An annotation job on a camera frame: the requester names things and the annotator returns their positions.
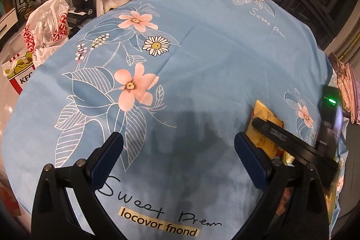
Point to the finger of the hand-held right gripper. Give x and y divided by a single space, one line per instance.
281 138

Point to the white low cabinet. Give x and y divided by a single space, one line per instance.
8 20

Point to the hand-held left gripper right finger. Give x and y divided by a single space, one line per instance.
253 164

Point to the red paper bag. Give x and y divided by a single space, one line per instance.
8 197

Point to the blue floral bedsheet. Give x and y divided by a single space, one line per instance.
211 60

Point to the golden yellow snack packet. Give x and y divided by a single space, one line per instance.
264 113

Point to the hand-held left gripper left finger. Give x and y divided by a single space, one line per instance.
107 161

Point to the KFC paper bag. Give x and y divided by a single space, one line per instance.
19 71

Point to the white red plastic bag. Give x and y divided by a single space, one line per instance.
47 29

